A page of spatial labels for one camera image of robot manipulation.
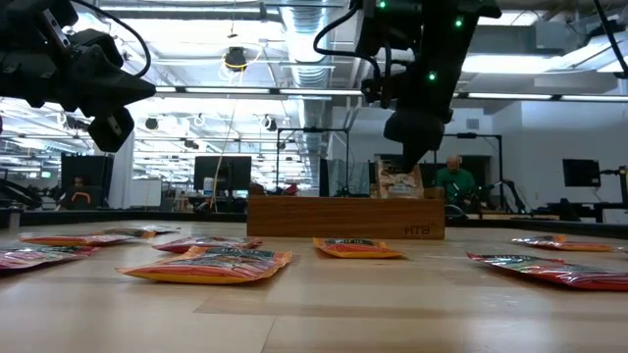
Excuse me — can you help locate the long ceiling light strip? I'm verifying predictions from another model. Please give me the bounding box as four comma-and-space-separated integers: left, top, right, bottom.
157, 85, 367, 98
453, 91, 628, 103

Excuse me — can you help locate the black wall monitor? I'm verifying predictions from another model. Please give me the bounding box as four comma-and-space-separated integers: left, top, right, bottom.
561, 158, 602, 188

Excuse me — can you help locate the black computer monitor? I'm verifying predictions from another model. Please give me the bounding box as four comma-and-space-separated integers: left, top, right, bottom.
193, 155, 253, 192

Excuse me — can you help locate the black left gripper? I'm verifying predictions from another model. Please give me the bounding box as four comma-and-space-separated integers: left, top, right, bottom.
43, 0, 158, 117

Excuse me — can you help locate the black partition panel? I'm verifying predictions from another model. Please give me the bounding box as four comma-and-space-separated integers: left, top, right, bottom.
60, 154, 115, 207

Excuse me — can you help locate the silver ceiling air duct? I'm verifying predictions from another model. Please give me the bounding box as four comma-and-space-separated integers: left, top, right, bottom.
280, 0, 340, 163

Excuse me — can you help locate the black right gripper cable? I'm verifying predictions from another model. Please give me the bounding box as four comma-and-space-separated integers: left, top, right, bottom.
312, 0, 383, 82

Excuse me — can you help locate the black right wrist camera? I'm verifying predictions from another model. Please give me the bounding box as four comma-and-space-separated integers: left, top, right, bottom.
360, 73, 396, 110

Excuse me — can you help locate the black ceiling cable reel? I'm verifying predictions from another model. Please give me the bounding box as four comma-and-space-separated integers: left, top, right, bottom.
224, 46, 248, 74

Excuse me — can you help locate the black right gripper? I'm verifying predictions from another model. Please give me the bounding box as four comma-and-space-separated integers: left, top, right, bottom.
384, 58, 455, 174

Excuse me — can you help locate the wooden three-slot organizer box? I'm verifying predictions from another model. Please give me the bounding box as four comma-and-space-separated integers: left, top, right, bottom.
246, 185, 446, 240

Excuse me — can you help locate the orange peach tea bag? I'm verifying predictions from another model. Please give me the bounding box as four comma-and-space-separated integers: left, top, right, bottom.
19, 227, 158, 247
312, 237, 406, 260
116, 245, 294, 286
509, 233, 615, 253

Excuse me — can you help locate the grey-blue partition screen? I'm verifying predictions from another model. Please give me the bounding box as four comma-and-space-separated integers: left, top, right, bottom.
319, 157, 372, 197

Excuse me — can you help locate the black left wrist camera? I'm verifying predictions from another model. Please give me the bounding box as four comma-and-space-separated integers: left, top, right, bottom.
87, 106, 135, 154

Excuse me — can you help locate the black chair orange stripe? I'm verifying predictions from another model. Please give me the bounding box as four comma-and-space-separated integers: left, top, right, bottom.
58, 186, 105, 211

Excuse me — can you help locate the red strawberry tea bag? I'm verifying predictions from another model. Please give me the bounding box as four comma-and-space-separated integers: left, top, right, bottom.
151, 235, 264, 255
465, 251, 628, 292
0, 245, 101, 272

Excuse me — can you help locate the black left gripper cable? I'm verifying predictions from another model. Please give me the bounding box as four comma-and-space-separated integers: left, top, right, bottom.
72, 0, 152, 78

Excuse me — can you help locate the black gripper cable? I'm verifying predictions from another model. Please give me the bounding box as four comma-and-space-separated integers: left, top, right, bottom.
312, 0, 383, 82
72, 0, 152, 78

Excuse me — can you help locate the black aluminium table frame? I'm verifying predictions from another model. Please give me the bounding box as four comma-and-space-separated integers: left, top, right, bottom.
0, 208, 628, 241

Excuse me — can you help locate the black metal rig frame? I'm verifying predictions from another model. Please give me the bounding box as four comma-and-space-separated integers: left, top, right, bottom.
433, 131, 504, 197
276, 126, 350, 197

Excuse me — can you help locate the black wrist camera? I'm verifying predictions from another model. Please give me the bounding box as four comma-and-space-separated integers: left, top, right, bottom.
87, 106, 135, 154
360, 73, 396, 110

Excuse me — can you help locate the white column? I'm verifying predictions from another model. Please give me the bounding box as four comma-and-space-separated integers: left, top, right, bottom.
108, 134, 136, 210

